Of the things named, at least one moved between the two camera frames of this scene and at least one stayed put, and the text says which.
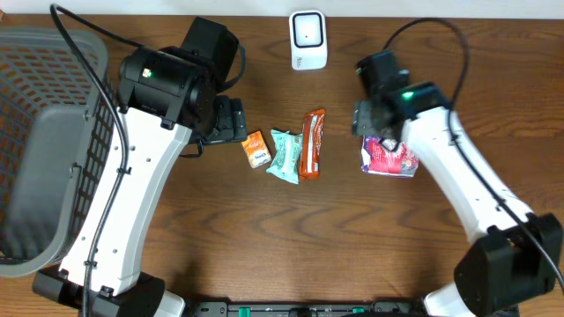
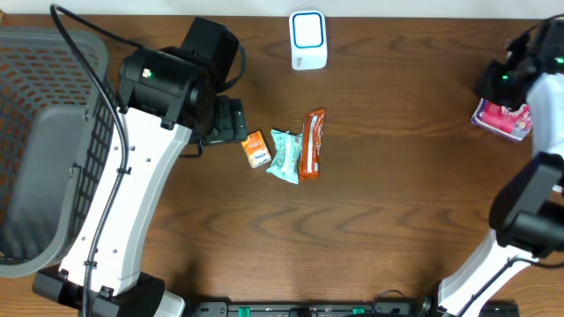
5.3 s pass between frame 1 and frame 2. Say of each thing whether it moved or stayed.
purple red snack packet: moved
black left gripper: stayed
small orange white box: stayed
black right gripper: moved
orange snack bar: stayed
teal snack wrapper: stayed
